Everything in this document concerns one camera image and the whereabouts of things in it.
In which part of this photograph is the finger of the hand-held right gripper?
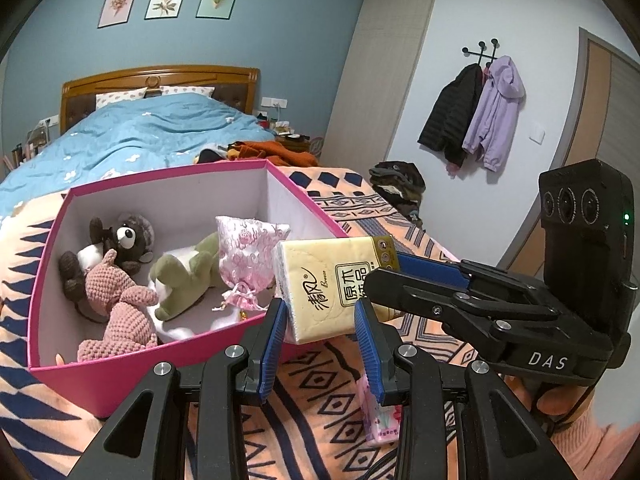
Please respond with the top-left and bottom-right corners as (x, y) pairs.
(364, 267), (541, 346)
(397, 253), (551, 311)

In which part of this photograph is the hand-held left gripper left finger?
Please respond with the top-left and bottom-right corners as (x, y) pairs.
(67, 299), (288, 480)

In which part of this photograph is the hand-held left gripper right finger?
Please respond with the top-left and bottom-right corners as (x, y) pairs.
(353, 300), (588, 480)

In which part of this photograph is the yellow tissue pack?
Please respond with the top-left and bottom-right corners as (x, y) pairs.
(274, 235), (399, 345)

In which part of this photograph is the pink brocade pouch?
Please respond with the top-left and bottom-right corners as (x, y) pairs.
(210, 216), (291, 313)

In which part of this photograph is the green and white plush toy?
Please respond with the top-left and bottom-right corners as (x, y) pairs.
(148, 232), (221, 321)

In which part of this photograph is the pink cardboard box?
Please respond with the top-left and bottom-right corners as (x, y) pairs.
(27, 158), (351, 418)

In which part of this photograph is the person's right forearm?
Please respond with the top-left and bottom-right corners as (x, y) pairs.
(550, 385), (640, 480)

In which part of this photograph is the person's right hand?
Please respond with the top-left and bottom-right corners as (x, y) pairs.
(512, 372), (593, 418)

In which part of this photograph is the orange patterned blanket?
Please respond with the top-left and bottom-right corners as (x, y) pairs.
(0, 165), (601, 480)

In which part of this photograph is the pink tissue packet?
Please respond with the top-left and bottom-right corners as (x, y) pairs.
(364, 375), (406, 446)

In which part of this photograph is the pile of dark clothes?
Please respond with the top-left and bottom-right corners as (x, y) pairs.
(369, 161), (426, 221)

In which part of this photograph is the wooden door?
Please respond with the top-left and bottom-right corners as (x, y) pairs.
(497, 27), (640, 281)

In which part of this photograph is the pink crocheted plush toy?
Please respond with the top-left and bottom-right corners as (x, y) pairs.
(77, 249), (161, 362)

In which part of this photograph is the black jacket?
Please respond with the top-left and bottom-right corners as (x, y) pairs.
(417, 63), (485, 168)

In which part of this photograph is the purple jacket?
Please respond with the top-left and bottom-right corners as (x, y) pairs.
(461, 56), (526, 173)

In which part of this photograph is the brown bear plush toy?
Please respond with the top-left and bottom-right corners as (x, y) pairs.
(59, 212), (157, 301)

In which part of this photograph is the orange garment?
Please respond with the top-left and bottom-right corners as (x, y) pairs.
(227, 140), (319, 167)

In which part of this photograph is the bedside clutter of bottles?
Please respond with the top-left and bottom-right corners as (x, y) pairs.
(255, 112), (311, 141)

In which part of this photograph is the blue floral quilt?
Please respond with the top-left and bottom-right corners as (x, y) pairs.
(0, 95), (276, 218)

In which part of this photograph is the white patterned pillow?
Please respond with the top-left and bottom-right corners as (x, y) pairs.
(159, 85), (216, 98)
(95, 87), (149, 109)

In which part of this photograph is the wooden bed headboard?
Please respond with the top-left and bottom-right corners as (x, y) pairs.
(61, 65), (262, 136)

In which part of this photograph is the bedside clutter of small items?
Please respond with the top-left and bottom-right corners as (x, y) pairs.
(0, 127), (51, 171)

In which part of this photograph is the pink framed plant picture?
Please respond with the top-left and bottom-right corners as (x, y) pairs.
(97, 0), (139, 28)

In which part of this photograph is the black wall coat hook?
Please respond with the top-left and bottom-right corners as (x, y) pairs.
(461, 37), (501, 68)

